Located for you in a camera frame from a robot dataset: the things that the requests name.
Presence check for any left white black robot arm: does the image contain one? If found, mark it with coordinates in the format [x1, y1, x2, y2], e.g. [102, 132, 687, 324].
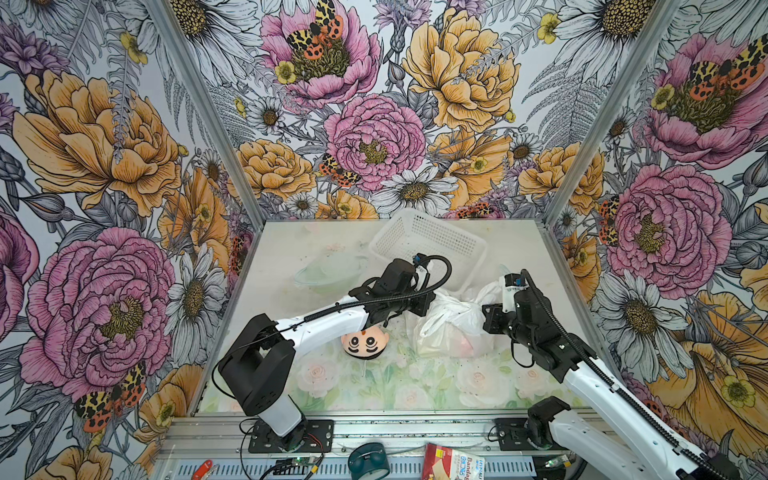
[212, 254, 452, 440]

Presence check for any red handled tool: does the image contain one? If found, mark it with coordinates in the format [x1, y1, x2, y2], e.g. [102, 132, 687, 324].
[190, 459, 214, 480]

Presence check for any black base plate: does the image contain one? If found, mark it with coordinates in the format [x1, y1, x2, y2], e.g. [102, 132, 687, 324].
[247, 419, 335, 454]
[489, 418, 567, 451]

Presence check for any white plastic mesh basket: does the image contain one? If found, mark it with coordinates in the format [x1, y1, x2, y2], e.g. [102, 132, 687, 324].
[369, 208, 488, 295]

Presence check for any teal tape roll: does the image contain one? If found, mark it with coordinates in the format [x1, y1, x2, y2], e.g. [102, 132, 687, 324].
[347, 442, 390, 480]

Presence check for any pink plush doll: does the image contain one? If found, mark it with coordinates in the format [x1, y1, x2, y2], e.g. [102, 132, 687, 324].
[341, 326, 390, 360]

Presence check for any green circuit board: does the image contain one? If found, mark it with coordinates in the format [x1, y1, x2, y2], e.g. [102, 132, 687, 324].
[275, 456, 323, 471]

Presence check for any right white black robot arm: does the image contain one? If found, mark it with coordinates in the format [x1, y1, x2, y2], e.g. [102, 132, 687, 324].
[482, 270, 740, 479]

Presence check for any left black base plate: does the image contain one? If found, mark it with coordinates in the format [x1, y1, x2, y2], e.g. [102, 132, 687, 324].
[247, 419, 335, 454]

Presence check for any white plastic bag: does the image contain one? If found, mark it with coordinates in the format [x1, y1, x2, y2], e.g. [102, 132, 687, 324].
[404, 282, 511, 358]

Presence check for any aluminium front rail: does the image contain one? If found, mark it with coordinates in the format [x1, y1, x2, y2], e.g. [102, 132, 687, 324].
[157, 413, 601, 457]

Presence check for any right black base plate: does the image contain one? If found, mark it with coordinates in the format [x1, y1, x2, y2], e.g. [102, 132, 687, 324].
[489, 418, 567, 451]

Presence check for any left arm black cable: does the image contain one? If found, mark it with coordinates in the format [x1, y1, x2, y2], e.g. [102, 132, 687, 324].
[211, 254, 454, 400]

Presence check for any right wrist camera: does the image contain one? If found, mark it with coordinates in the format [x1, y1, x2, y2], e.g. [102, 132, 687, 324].
[500, 273, 527, 313]

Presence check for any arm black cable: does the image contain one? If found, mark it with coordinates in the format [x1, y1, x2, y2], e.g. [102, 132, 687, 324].
[211, 254, 454, 400]
[509, 268, 721, 475]

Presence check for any red white bandage box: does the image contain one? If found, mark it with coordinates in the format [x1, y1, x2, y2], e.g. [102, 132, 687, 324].
[421, 443, 485, 480]

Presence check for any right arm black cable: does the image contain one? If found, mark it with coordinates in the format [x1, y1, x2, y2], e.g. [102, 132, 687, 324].
[509, 268, 721, 475]

